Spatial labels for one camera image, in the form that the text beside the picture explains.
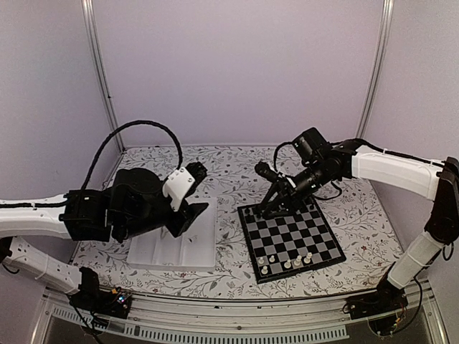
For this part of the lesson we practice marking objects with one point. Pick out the floral patterned table mat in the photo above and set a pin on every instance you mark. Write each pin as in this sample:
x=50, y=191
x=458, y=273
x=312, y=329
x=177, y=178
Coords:
x=356, y=217

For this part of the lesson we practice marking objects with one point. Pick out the aluminium front rail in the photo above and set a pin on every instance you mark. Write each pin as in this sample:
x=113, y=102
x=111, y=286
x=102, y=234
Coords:
x=168, y=319

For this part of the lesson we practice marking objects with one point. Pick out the black white chessboard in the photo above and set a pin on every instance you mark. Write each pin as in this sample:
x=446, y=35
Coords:
x=287, y=237

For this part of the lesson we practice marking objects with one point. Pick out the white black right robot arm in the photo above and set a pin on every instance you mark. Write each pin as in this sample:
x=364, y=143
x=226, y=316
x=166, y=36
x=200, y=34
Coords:
x=435, y=180

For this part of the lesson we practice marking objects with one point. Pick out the aluminium frame post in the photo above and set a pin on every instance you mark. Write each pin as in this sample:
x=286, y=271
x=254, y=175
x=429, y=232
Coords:
x=88, y=13
x=377, y=67

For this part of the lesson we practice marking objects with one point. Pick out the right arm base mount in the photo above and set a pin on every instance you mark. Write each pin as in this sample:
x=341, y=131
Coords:
x=384, y=308

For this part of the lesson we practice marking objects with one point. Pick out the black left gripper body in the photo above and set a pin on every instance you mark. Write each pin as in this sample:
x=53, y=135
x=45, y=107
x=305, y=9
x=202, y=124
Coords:
x=135, y=226

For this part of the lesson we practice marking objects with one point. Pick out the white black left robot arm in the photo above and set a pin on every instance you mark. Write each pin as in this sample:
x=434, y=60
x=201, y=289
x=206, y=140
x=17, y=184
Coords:
x=39, y=218

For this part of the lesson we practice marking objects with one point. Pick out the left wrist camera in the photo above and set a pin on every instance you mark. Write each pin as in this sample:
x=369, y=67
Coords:
x=183, y=183

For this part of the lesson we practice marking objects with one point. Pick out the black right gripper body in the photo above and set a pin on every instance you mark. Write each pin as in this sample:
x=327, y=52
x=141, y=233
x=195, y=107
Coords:
x=319, y=175

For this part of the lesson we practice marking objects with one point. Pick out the left aluminium frame post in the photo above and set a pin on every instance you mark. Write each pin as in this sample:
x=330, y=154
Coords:
x=88, y=13

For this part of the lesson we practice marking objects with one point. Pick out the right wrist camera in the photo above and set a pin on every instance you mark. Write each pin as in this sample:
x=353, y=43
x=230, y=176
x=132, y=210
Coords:
x=264, y=170

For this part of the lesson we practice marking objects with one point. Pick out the white plastic tray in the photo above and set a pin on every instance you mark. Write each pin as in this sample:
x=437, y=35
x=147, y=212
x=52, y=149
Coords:
x=195, y=250

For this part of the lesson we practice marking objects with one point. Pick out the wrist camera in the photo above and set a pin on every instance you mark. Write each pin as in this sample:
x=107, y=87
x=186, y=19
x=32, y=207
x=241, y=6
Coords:
x=264, y=170
x=183, y=183

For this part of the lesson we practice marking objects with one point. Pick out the right aluminium frame post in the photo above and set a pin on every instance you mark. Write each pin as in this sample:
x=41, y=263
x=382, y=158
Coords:
x=377, y=67

